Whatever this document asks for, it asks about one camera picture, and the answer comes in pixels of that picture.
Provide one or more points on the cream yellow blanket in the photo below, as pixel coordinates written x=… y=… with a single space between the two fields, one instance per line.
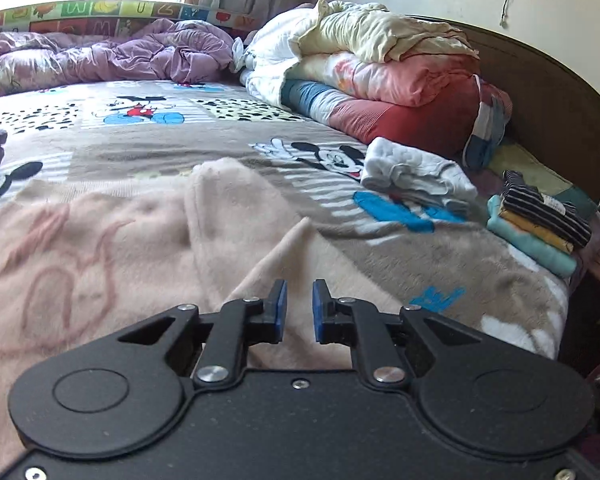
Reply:
x=376 y=35

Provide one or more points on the white quilted duvet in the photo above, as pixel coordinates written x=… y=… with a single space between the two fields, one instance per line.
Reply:
x=273 y=51

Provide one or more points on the teal folded garment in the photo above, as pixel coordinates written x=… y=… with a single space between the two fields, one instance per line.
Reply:
x=549 y=257

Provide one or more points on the beige pink sweater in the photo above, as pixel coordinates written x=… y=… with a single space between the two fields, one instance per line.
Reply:
x=78 y=266

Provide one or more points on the yellow folded garment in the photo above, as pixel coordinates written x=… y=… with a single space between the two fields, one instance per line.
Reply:
x=544 y=234

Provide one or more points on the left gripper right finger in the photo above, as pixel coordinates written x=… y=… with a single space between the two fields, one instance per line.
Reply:
x=358 y=325

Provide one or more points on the purple crumpled duvet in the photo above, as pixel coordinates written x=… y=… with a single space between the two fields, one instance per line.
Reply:
x=185 y=52

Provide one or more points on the black white striped garment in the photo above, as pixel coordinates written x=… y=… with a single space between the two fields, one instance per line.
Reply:
x=543 y=210

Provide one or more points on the pink red folded quilt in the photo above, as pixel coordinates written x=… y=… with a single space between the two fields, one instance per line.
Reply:
x=438 y=103

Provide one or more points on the white folded clothes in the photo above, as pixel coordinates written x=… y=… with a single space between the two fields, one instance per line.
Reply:
x=417 y=175

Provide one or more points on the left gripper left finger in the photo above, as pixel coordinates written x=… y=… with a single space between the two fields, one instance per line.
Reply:
x=227 y=336

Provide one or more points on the dark wooden headboard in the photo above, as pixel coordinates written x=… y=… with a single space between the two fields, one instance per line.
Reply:
x=556 y=113

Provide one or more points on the colourful alphabet play mat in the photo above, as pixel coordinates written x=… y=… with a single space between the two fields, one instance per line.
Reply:
x=116 y=17

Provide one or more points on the Mickey Mouse bed blanket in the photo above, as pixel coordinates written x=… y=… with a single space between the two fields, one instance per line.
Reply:
x=130 y=137

